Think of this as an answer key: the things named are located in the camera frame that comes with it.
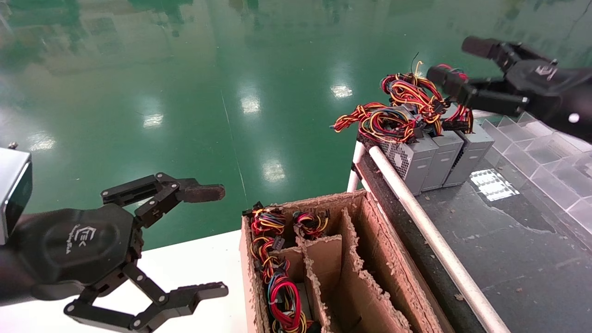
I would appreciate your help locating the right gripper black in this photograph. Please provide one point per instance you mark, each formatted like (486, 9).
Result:
(559, 92)

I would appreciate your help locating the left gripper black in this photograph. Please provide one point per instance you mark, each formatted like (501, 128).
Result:
(78, 245)

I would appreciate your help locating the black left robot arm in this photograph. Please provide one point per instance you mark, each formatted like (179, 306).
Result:
(8, 277)

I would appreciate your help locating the clear acrylic divider organizer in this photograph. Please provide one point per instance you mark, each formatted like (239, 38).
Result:
(545, 157)

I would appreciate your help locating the corrugated cardboard box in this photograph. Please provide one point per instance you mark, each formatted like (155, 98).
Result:
(393, 277)

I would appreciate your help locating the short white frame leg pipe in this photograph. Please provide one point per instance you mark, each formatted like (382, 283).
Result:
(357, 159)

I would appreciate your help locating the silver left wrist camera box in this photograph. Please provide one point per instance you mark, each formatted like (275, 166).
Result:
(14, 185)

